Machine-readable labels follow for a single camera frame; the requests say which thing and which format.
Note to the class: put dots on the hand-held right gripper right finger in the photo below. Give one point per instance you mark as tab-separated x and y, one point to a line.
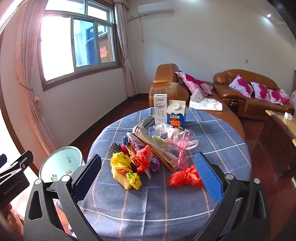
208	178

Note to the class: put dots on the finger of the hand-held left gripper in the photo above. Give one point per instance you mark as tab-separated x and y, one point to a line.
24	161

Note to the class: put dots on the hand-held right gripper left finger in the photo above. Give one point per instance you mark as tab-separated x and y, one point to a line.
89	176

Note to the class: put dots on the light green cartoon trash bin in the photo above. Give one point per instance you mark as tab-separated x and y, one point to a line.
60	162

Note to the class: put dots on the black foam net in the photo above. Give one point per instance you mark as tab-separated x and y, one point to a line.
115	149

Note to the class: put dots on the long beige cake wrapper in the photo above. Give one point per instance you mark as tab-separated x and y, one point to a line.
159	150

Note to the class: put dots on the pale yellow plastic bag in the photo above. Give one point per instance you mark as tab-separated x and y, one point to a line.
158	139

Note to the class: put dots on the plain red plastic bag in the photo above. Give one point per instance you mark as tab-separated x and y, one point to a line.
185	177

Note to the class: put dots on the pink clear plastic bag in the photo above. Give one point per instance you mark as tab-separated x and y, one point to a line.
183	150

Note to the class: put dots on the blue foil wrapper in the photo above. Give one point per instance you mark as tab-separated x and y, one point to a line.
125	140

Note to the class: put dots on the orange snack wrapper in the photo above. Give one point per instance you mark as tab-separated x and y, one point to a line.
132	148

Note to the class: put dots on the red printed plastic bag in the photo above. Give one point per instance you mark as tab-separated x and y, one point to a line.
142	158

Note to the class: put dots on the blue plaid tablecloth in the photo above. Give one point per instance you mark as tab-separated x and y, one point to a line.
150	208

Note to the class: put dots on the blue and white carton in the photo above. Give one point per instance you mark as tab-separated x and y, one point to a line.
176	118

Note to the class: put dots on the white cloth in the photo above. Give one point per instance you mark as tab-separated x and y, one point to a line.
205	103

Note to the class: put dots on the black green snack packet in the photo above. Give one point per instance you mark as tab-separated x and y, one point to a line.
146	121

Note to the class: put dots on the wooden coffee table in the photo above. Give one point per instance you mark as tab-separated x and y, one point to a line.
277	139

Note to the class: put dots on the white milk carton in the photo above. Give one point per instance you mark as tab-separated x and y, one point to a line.
160	111

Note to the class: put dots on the long pink curtain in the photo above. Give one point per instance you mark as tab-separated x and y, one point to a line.
32	69

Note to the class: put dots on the pink floral pillow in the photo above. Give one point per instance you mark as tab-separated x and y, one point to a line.
275	97
241	85
194	82
260	90

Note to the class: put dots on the brown leather armchair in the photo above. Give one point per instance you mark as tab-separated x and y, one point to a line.
168	88

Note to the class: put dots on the small white box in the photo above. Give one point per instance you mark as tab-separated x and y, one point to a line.
288	116

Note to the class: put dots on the sliding glass window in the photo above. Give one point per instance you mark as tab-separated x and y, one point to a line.
60	41

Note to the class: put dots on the red window decal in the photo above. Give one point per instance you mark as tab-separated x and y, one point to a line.
103	51

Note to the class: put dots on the round ceiling light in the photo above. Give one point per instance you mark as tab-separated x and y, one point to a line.
268	15

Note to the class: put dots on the white air conditioner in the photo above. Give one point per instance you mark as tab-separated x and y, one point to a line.
155	7

